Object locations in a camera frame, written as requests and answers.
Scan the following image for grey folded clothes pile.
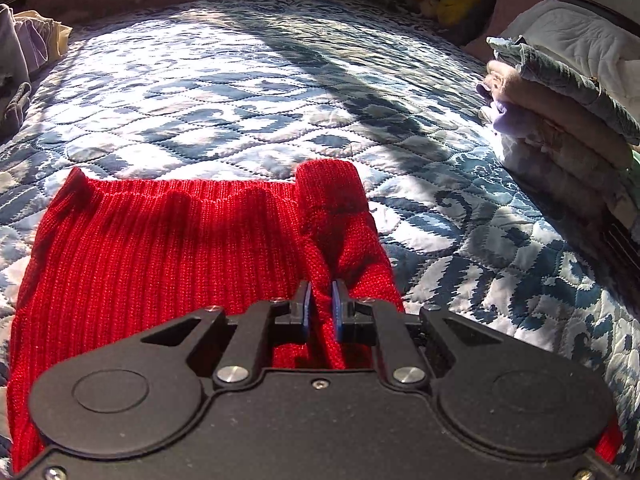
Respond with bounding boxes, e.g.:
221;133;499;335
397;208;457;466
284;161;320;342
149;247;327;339
1;3;72;141

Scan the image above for pink pillow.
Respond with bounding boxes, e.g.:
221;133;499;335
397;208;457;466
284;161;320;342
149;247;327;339
462;0;542;62

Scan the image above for red knitted sweater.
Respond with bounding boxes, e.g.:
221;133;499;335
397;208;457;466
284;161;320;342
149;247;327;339
8;159;620;479

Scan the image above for yellow plush toy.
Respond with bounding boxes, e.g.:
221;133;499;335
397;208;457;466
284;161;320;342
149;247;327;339
418;0;501;28

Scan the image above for blue white patterned quilt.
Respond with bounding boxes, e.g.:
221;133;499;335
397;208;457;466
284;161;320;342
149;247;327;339
1;0;639;471

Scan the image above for stack of folded clothes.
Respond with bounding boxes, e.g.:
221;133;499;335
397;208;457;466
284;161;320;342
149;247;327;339
476;37;639;240

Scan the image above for white folded duvet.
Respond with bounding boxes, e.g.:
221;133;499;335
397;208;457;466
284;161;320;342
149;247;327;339
501;0;639;118

